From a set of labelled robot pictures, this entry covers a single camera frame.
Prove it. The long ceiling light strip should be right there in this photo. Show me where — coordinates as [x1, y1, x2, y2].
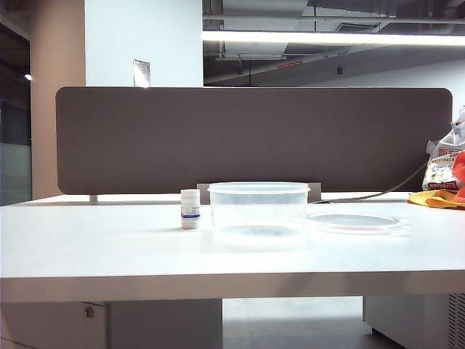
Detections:
[202, 30, 465, 47]

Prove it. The clear round plastic box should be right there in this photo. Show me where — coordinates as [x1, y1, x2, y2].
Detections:
[206, 181, 311, 245]

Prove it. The yellow cloth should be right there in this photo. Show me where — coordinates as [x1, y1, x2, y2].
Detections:
[405, 189, 465, 211]

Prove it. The grey desk partition screen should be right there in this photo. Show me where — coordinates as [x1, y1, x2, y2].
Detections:
[55, 86, 453, 196]

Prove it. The ceiling air vent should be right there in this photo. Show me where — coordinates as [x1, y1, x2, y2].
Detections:
[336, 22, 381, 33]

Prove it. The silver wall plate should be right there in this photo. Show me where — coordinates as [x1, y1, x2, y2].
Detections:
[132, 58, 151, 89]

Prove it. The clear round plastic lid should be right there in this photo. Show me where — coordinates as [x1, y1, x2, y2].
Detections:
[307, 212, 410, 236]

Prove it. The small white medicine bottle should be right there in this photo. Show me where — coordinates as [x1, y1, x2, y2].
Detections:
[180, 188, 202, 230]

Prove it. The thin grey cable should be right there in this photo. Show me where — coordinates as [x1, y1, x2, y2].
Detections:
[311, 162, 429, 204]

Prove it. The white drawer pedestal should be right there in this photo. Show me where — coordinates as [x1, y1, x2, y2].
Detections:
[0, 298, 224, 349]

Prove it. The clear plastic snack bag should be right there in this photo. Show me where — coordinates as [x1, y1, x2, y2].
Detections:
[421, 105, 465, 193]

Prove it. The white vented cabinet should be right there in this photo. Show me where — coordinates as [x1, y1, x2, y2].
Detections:
[362, 294, 465, 349]

